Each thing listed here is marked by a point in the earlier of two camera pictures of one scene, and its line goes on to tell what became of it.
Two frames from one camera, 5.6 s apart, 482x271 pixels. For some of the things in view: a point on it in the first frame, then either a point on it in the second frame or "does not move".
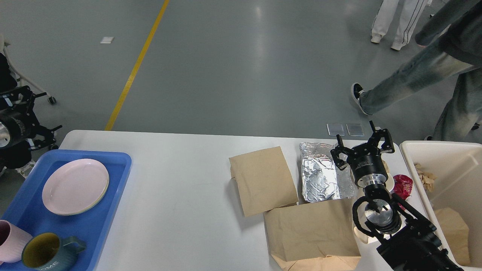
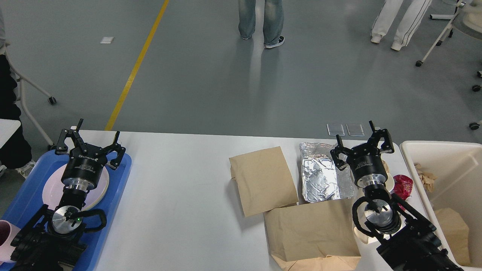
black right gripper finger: x=388 y=146 does not move
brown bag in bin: x=455 y=233 does not move
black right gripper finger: x=340 y=148 does not move
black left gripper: x=16 y=127 -> x=84 y=169
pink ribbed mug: x=12 y=240 does not move
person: x=455 y=28 -> x=273 y=23
